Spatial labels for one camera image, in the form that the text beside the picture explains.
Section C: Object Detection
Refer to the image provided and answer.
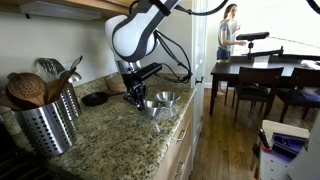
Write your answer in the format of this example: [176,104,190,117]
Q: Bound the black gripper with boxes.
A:
[120,70,149,111]

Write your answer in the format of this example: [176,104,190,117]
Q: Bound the small stainless steel bowl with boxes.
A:
[141,99,164,120]
[154,91,181,109]

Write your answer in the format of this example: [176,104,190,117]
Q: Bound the steel ladle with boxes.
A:
[68,72,83,84]

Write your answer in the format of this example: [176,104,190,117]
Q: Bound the steel holder with metal utensils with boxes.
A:
[59,83,83,122]

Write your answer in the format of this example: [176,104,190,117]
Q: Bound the wooden base cabinet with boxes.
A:
[153,87,198,180]

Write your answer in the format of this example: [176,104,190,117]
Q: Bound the steel serving spoon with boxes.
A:
[69,54,84,72]

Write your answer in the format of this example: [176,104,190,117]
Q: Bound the wooden spatula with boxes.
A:
[44,66,78,105]

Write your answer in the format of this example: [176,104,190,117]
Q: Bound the dark wooden dining table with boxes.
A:
[209,54,320,118]

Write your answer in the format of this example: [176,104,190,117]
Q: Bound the steel holder with wooden spoons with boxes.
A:
[11,99,78,158]

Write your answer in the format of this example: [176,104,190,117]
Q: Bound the person in grey shirt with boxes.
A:
[215,3,248,96]

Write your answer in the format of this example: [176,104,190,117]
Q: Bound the wooden slotted spoon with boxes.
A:
[5,72,48,108]

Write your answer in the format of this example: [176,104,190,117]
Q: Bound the under-cabinet light bar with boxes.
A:
[19,0,103,22]

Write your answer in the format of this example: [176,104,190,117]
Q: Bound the stainless steel gas range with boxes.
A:
[0,119,84,180]

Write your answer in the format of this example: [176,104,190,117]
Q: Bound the white robot cart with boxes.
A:
[258,119,312,180]

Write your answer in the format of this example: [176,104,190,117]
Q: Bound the purple blue tool case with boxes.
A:
[271,132,308,160]

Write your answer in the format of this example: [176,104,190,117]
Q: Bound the white papers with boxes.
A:
[299,59,320,71]

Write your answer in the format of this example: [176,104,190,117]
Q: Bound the wrist-mounted camera box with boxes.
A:
[139,62,164,83]

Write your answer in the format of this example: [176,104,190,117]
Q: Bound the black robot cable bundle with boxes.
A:
[128,0,231,85]

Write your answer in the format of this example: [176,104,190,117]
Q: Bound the steel drawer handle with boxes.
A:
[174,160,186,180]
[175,129,187,144]

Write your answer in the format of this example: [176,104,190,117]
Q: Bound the black stereo camera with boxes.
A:
[235,31,270,42]

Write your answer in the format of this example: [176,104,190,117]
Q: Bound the red handled black tool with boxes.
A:
[250,128,274,180]

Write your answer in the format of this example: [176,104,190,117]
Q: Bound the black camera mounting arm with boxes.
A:
[245,40,320,62]

